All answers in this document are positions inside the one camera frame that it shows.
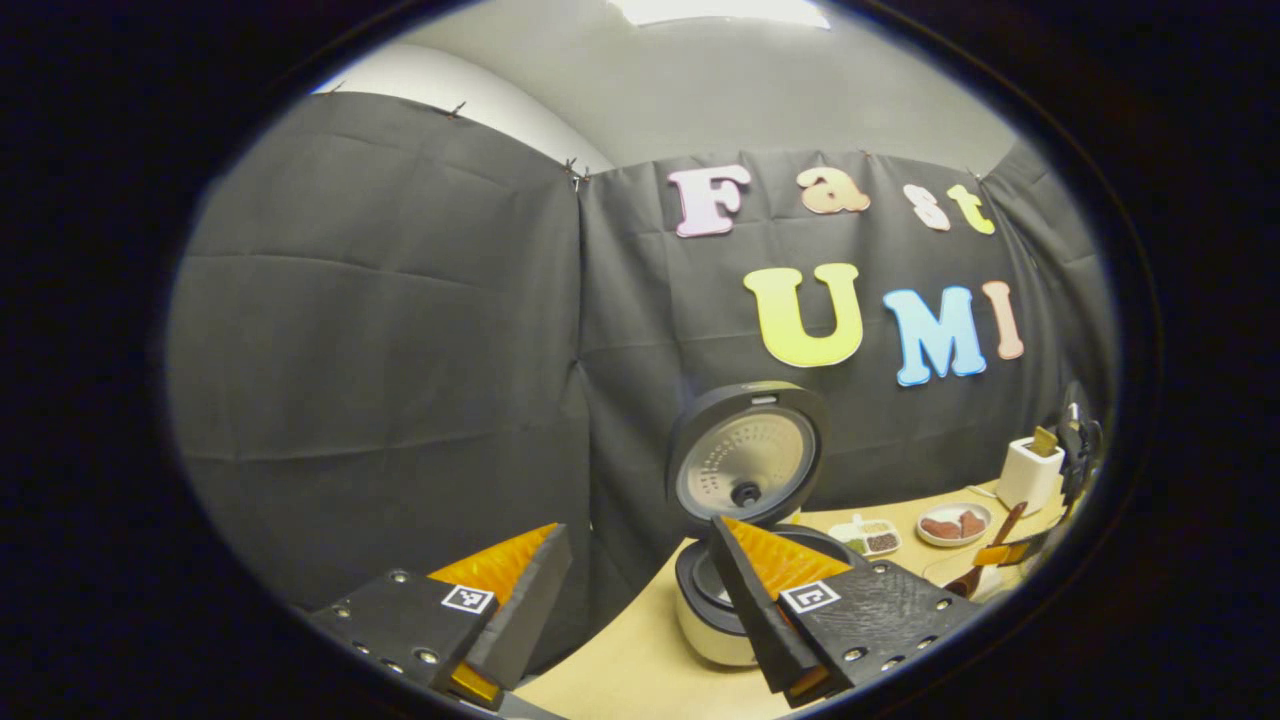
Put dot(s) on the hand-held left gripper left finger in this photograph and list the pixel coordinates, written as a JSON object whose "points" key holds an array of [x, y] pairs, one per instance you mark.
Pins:
{"points": [[525, 610]]}

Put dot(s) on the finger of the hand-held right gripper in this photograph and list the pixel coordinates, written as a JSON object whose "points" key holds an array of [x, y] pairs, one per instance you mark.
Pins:
{"points": [[1000, 555]]}

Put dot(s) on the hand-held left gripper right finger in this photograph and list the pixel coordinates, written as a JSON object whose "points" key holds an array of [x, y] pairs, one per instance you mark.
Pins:
{"points": [[755, 610]]}

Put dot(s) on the brown wooden spoon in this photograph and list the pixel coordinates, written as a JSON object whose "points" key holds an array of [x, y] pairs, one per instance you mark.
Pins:
{"points": [[1005, 525]]}

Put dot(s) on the dark grey rice cooker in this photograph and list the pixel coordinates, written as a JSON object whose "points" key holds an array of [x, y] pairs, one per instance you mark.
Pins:
{"points": [[745, 465]]}

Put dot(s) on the brown toast slice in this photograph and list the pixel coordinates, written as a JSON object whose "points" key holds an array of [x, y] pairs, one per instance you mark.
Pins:
{"points": [[1045, 441]]}

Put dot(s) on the red meat piece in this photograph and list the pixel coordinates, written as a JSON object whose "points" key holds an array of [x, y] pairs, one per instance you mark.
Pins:
{"points": [[940, 528], [971, 523]]}

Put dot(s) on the white round plate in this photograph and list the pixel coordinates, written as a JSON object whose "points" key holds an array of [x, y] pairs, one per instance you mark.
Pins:
{"points": [[950, 512]]}

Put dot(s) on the white toaster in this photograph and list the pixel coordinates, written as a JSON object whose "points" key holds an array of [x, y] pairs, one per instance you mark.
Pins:
{"points": [[1025, 480]]}

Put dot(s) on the white divided bean dish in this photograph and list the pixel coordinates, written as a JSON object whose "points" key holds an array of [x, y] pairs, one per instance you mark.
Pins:
{"points": [[870, 538]]}

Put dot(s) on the large ceiling light panel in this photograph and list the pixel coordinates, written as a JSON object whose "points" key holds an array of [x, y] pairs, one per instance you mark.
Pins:
{"points": [[720, 10]]}

